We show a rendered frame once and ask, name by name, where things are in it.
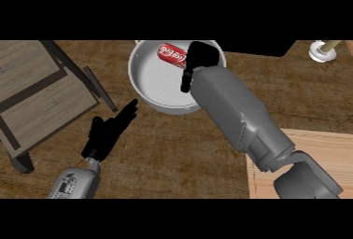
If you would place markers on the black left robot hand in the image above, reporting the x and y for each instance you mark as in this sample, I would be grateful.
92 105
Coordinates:
107 130

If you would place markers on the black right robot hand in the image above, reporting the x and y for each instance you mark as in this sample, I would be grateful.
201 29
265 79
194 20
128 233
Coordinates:
200 56

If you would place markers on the red soda can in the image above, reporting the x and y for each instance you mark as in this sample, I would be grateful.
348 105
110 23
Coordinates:
172 55

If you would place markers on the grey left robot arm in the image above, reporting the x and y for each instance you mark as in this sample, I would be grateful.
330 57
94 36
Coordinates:
76 183

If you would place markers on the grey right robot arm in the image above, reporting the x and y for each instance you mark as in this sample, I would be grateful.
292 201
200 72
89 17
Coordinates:
258 124

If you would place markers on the silver metal pot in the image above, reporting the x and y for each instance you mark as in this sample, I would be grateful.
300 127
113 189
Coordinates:
162 81

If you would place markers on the pale wooden cutting board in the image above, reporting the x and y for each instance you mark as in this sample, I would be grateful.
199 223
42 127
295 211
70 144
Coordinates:
308 161

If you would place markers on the white round fixture with rod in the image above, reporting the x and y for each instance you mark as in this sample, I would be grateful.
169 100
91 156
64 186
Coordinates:
324 51

